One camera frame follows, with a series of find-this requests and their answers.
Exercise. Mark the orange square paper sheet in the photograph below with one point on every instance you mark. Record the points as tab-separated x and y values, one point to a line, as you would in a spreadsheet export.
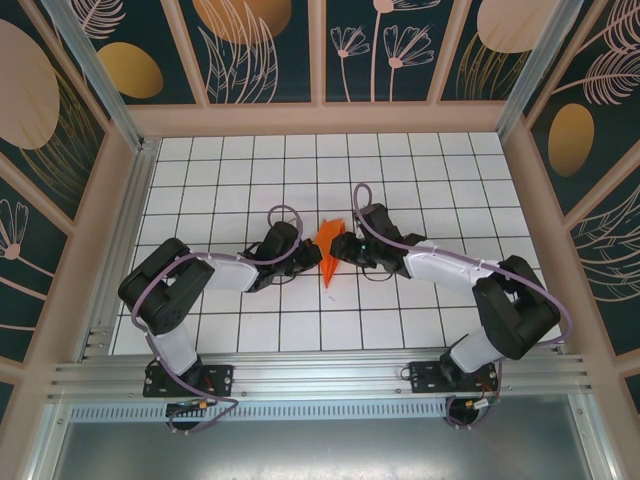
330	235

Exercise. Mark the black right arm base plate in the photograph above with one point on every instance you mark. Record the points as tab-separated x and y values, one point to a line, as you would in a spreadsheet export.
425	377

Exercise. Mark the long aluminium mounting rail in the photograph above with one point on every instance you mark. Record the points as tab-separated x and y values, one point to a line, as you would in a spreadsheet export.
320	375

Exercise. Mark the aluminium side rail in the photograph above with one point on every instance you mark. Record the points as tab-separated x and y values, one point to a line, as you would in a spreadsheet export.
132	200

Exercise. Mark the aluminium frame bar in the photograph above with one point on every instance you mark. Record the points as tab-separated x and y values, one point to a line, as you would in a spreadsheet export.
47	440
595	440

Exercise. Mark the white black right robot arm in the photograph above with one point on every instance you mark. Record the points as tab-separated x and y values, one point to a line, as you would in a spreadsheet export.
515	305

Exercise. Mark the grey metal sheet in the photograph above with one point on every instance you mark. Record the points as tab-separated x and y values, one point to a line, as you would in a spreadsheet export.
320	450

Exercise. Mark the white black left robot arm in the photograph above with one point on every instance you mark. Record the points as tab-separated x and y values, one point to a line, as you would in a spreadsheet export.
160	295

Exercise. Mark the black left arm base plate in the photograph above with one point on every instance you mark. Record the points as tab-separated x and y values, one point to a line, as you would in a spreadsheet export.
220	380

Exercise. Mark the aluminium corner post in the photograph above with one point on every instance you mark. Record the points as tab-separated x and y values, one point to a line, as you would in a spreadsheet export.
537	65
90	65

